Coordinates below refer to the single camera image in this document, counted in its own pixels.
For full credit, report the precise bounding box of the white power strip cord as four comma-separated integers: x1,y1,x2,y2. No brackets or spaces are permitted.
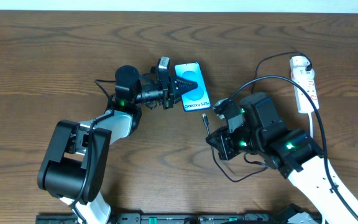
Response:
308,113,315,139

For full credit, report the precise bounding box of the white power strip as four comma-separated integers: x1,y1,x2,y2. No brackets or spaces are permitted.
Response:
290,56,319,114

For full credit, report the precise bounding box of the black USB charging cable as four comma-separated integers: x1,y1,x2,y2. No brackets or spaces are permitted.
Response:
201,51,313,184

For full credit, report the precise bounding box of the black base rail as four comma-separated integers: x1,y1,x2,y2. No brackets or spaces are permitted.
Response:
35,203,327,224

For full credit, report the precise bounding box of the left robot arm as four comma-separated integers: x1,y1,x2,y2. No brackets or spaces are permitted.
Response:
37,65,198,223

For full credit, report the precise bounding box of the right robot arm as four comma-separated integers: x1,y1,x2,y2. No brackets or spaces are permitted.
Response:
206,93,358,223

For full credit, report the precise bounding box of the blue screen Samsung smartphone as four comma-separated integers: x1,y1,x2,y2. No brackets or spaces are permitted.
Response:
174,62,213,113

